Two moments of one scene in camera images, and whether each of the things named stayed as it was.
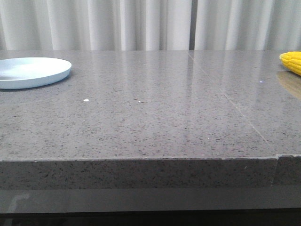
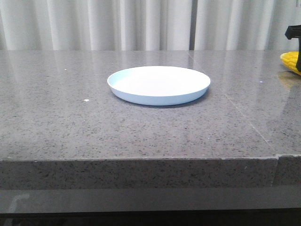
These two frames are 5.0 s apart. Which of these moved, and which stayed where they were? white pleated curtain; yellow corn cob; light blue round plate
Moved: light blue round plate
Stayed: white pleated curtain; yellow corn cob
